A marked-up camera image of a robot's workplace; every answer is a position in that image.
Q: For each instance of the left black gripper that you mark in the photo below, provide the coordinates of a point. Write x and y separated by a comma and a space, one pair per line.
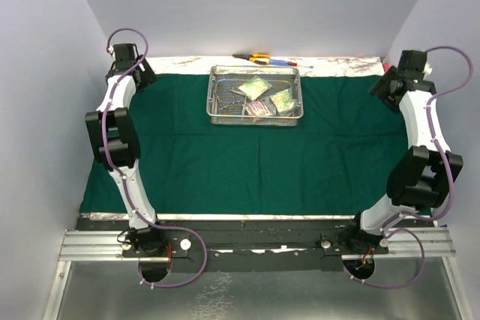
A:
146, 76

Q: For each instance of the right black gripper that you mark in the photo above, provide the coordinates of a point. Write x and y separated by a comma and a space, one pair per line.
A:
379, 89

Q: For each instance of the dark green surgical cloth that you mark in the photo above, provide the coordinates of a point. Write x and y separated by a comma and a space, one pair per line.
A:
336, 160

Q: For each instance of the pink instrument packet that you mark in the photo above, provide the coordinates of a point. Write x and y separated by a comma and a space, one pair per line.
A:
261, 108

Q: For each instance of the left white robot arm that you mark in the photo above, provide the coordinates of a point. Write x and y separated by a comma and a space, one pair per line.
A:
111, 131

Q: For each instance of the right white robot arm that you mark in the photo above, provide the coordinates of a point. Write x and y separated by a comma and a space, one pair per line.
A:
424, 179

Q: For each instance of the steel surgical scissors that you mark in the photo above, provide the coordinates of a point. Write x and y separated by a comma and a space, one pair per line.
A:
230, 102

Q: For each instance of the red marker at edge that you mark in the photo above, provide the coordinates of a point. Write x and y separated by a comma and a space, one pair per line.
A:
386, 67

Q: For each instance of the metal mesh instrument tray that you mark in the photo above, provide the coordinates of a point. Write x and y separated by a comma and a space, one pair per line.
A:
281, 78

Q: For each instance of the green packet right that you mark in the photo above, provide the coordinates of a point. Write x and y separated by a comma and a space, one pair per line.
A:
283, 101

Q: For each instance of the blue red pen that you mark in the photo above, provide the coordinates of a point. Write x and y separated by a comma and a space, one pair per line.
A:
285, 63

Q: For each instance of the yellow handled pliers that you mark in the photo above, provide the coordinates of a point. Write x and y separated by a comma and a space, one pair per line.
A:
256, 58

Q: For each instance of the aluminium extrusion frame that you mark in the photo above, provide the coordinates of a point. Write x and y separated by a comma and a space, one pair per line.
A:
93, 239

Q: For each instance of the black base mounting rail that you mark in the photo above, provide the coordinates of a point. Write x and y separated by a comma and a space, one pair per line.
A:
270, 245

